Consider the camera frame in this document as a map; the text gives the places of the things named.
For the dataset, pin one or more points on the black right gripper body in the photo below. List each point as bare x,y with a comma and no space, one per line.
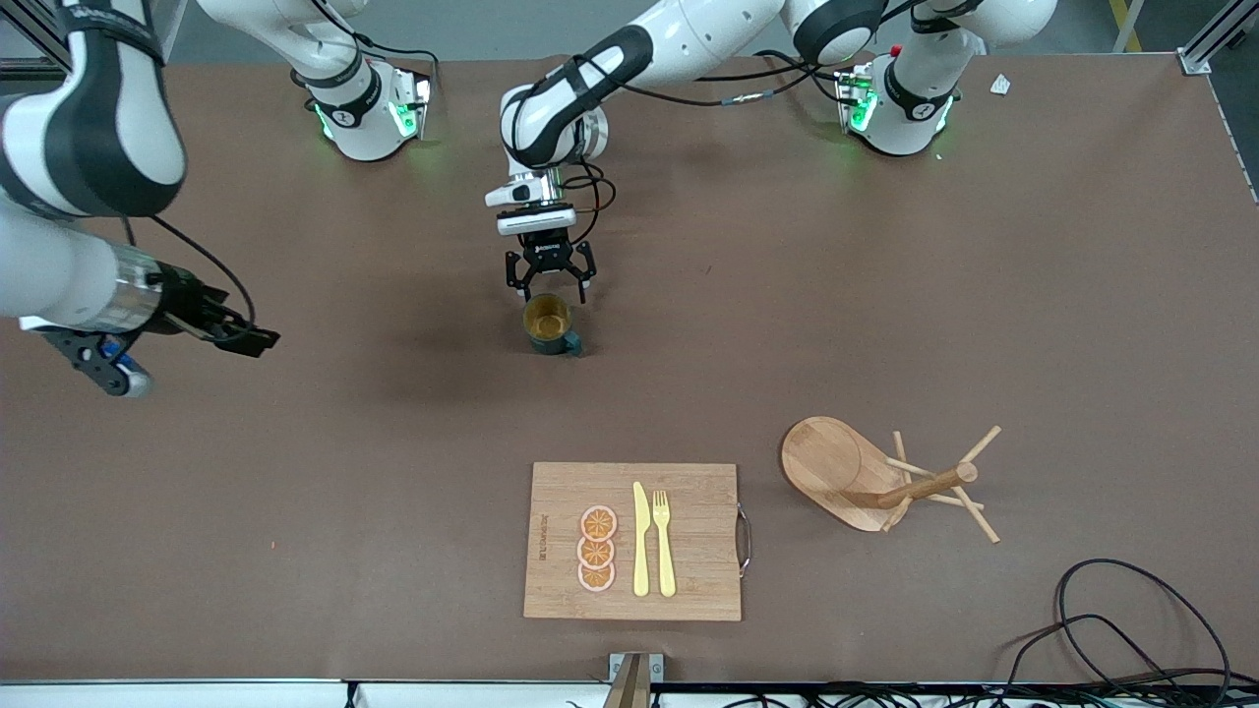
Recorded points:
190,298

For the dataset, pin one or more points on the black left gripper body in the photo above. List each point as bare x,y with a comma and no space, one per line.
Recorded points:
549,250

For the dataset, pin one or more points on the teal ribbed mug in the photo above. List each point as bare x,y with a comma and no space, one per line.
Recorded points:
547,320

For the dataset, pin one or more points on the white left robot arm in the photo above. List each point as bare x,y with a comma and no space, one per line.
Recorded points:
689,29

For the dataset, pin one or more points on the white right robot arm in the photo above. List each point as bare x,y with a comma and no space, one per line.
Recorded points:
98,118

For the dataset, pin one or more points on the toy orange slice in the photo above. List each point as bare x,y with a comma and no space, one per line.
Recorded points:
598,522
596,578
595,553

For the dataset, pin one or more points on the yellow plastic knife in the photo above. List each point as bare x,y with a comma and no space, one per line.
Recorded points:
640,551

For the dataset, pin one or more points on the yellow plastic fork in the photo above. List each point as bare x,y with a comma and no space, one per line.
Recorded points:
665,560

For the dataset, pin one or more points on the wooden mug tree stand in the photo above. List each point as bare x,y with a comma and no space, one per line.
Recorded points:
826,462

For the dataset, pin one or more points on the bamboo cutting board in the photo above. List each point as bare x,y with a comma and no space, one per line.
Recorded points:
689,590

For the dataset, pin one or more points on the small white paper scrap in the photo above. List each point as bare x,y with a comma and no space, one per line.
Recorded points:
1000,85

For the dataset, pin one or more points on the metal table edge bracket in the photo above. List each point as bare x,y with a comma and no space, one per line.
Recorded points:
629,678

